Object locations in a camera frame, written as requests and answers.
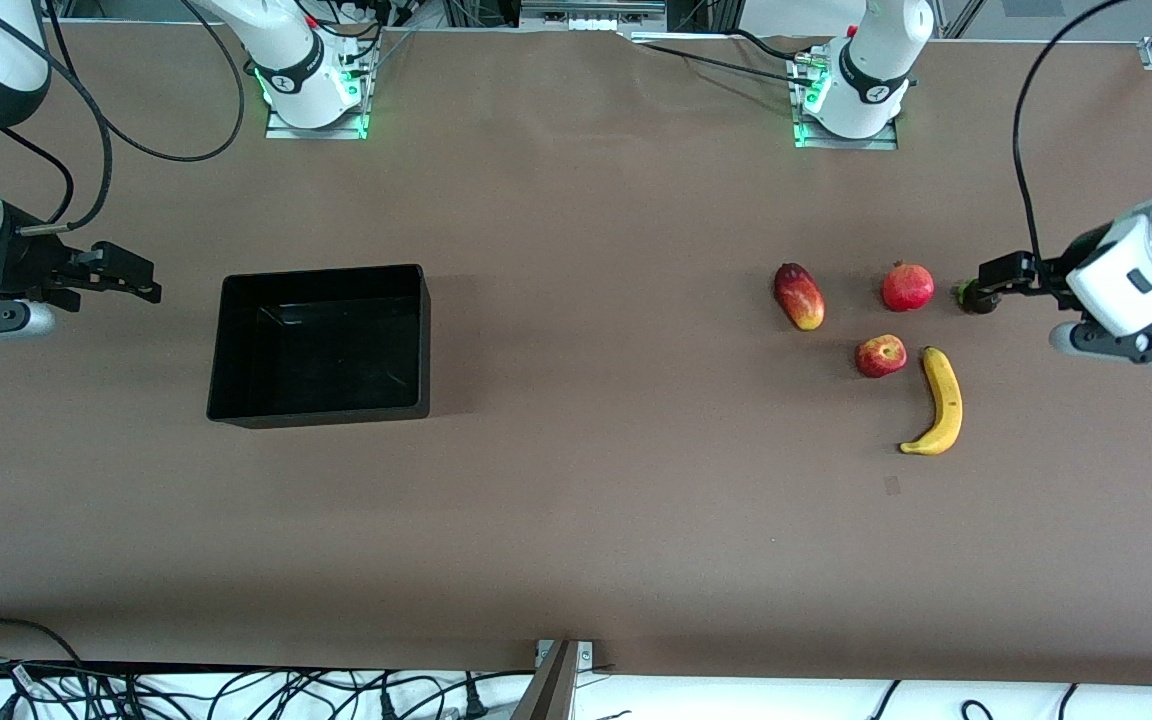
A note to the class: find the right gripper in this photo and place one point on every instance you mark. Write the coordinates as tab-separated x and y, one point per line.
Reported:
28	268

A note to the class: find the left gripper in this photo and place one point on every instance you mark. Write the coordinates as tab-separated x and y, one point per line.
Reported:
1058	268

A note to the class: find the yellow banana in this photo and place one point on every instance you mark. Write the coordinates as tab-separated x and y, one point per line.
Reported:
946	400

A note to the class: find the red yellow apple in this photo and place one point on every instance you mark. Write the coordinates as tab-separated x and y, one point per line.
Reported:
881	357

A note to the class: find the black plastic box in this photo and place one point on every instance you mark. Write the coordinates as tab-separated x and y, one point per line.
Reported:
321	350

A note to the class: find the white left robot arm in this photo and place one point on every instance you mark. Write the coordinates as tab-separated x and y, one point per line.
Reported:
871	60

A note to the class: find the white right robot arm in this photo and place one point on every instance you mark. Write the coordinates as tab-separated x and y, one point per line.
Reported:
286	60

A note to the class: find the grey metal equipment box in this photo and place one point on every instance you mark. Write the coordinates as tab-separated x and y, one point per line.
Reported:
591	12

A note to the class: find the dark purple mangosteen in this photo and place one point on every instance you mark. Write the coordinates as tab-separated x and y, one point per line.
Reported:
976	303

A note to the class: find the red pomegranate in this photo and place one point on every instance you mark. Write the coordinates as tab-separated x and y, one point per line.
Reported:
908	288

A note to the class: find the red yellow mango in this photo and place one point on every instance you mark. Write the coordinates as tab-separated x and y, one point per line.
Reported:
800	297

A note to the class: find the dark metal profile bar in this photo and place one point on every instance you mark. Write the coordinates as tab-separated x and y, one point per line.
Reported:
548	692

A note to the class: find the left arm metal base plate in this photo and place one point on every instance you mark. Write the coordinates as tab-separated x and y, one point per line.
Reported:
846	143

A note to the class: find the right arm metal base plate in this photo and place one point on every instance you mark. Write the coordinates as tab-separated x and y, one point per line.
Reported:
316	132

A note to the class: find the small metal table bracket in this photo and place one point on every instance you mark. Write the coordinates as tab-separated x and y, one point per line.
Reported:
584	653

